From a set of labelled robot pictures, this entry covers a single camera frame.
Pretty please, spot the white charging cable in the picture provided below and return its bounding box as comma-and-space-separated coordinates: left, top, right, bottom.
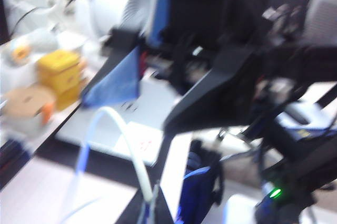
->
62, 105, 155, 224

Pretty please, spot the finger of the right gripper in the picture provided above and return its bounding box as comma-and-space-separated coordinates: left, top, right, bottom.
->
81, 27, 143, 109

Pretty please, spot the yellow tin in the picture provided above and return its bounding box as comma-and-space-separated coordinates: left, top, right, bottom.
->
36, 49, 83, 111

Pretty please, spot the person grey sweater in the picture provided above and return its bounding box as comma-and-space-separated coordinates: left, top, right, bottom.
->
288, 0, 337, 47

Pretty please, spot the blue black bag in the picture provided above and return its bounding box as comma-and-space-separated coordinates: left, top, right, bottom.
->
177, 139, 224, 224

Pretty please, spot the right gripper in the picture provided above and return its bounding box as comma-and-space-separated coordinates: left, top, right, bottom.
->
142, 0, 264, 138

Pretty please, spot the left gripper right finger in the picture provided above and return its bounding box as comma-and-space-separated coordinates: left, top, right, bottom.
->
154, 180, 175, 224

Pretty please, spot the white ribbed fan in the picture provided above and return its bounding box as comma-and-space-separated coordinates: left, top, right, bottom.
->
88, 0, 152, 39

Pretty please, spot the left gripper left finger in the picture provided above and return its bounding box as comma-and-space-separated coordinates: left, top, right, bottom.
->
138, 199, 156, 224

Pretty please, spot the white cup cork lid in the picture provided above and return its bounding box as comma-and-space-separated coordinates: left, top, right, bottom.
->
0, 86, 59, 143

